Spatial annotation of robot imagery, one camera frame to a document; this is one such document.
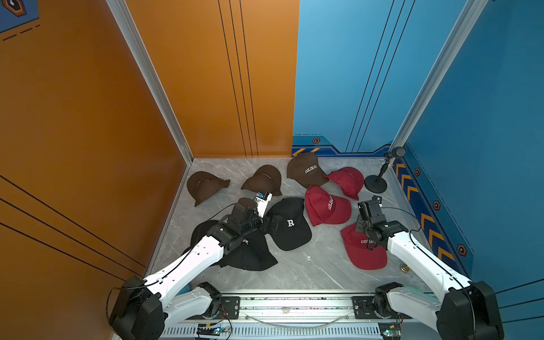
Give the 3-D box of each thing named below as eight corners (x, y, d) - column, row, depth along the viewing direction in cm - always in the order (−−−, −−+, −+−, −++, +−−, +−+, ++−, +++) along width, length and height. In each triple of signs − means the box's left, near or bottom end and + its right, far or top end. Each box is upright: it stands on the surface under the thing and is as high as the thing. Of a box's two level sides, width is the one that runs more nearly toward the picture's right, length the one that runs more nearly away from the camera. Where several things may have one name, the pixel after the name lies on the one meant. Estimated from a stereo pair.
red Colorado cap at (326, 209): (307, 225, 96) (309, 215, 89) (304, 196, 106) (306, 185, 99) (347, 224, 96) (352, 215, 89) (341, 196, 106) (345, 185, 99)
